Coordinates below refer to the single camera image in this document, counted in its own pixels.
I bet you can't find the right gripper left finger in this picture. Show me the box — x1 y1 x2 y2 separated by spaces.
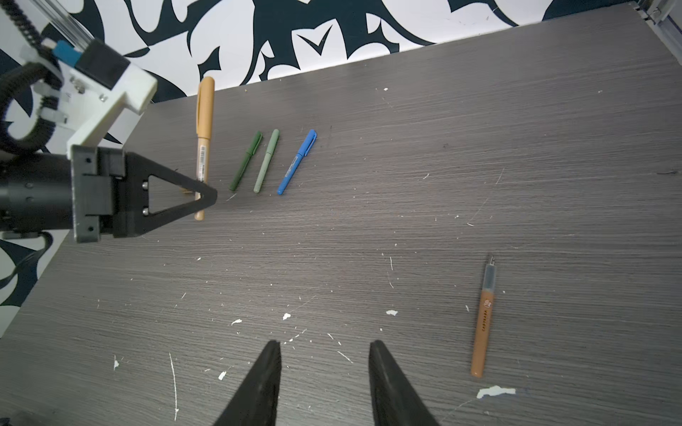
214 340 282 426

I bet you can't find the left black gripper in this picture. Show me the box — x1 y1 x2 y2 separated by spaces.
1 147 218 242

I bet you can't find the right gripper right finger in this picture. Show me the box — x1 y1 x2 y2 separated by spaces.
369 340 439 426

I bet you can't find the tan pen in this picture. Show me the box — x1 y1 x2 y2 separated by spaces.
471 256 497 378
194 75 217 222

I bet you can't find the green pen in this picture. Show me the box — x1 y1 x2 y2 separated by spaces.
253 129 280 193
229 131 263 192

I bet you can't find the blue pen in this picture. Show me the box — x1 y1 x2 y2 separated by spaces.
277 130 317 195

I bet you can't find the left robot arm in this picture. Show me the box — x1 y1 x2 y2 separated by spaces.
1 1 218 242

